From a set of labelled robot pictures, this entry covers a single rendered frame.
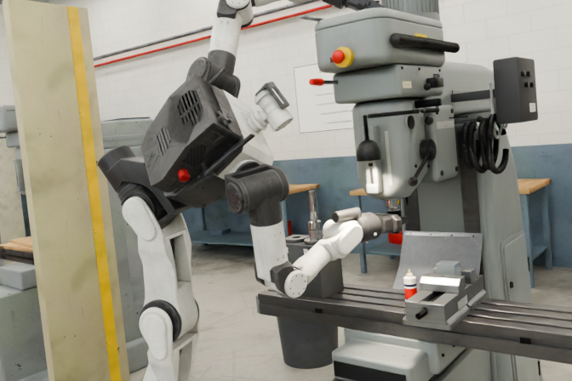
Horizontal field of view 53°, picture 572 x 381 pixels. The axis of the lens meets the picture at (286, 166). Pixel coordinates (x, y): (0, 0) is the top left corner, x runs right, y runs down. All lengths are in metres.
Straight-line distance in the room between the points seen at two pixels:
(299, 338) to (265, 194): 2.47
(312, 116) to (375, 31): 5.55
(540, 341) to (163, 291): 1.08
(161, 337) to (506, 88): 1.32
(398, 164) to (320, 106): 5.36
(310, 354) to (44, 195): 1.97
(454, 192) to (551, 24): 4.00
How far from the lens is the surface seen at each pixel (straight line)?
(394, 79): 1.75
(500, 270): 2.29
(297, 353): 3.94
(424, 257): 2.28
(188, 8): 8.76
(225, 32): 1.85
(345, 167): 6.98
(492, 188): 2.24
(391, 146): 1.81
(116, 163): 1.81
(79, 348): 3.17
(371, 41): 1.69
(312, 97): 7.20
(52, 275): 3.03
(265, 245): 1.54
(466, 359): 2.14
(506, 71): 1.97
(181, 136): 1.54
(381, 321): 1.93
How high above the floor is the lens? 1.55
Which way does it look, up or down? 3 degrees down
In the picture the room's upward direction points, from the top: 5 degrees counter-clockwise
